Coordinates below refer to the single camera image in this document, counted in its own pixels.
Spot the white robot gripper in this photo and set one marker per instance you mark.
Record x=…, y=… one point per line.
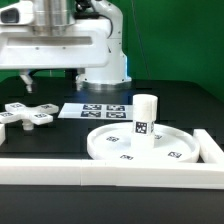
x=83, y=45

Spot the white cross-shaped table base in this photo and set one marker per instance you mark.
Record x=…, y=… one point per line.
x=30, y=116

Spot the white round table top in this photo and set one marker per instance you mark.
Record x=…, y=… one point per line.
x=119, y=141

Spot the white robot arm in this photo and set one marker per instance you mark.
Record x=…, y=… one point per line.
x=53, y=17

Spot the white left fence piece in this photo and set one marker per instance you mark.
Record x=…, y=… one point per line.
x=2, y=134

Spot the white marker sheet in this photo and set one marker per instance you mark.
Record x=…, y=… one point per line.
x=96, y=111

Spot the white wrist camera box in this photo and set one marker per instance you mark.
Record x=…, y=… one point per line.
x=21, y=13

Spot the white front fence rail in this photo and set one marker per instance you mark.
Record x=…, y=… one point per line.
x=110, y=173

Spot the white fence rail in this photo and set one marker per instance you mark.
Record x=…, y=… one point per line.
x=110, y=173
x=210, y=152

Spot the white right fence rail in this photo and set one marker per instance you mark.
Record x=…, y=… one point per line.
x=210, y=152

